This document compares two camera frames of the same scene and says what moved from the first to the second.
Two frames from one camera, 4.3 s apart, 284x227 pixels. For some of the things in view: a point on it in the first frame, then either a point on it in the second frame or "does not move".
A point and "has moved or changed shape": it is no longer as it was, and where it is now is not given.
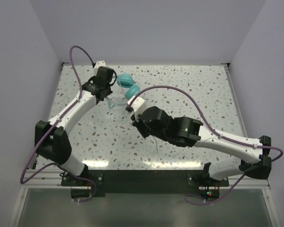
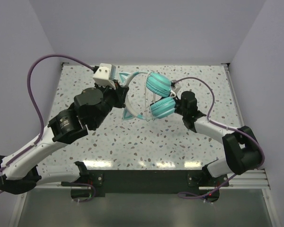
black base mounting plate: [141, 182] does not move
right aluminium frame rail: [258, 184] does not move
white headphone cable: [156, 144] to [153, 100]
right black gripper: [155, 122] to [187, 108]
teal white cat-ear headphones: [126, 81] has moved or changed shape
